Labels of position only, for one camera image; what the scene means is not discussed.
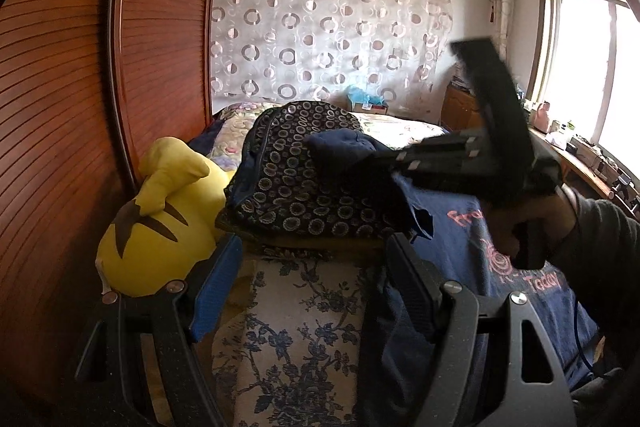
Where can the pink bottle on sill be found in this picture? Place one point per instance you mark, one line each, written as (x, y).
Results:
(541, 119)

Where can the wooden louvered wardrobe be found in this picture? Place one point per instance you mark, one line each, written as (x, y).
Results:
(86, 87)

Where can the teal tissue box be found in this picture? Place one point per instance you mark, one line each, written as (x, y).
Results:
(359, 101)

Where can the blue floral white cloth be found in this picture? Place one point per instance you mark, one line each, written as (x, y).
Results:
(286, 350)

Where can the bright window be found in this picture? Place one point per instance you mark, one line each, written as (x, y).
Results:
(588, 71)

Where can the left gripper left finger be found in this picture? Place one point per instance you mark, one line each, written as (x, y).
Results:
(110, 382)

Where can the navy blue printed t-shirt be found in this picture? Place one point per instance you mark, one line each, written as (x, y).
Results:
(443, 237)

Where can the wooden side cabinet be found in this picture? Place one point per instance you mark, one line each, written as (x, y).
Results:
(459, 111)

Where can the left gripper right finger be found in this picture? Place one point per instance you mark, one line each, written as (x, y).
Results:
(450, 346)

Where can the person's right hand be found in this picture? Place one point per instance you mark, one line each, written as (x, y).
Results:
(529, 230)

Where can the black circle-patterned garment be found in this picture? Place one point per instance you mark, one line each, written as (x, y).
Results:
(277, 191)

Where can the circle-patterned sheer curtain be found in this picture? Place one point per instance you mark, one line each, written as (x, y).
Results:
(287, 50)

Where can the yellow plush toy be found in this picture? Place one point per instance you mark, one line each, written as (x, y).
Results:
(170, 225)

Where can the grey right sleeve forearm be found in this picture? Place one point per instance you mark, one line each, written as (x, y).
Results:
(601, 263)

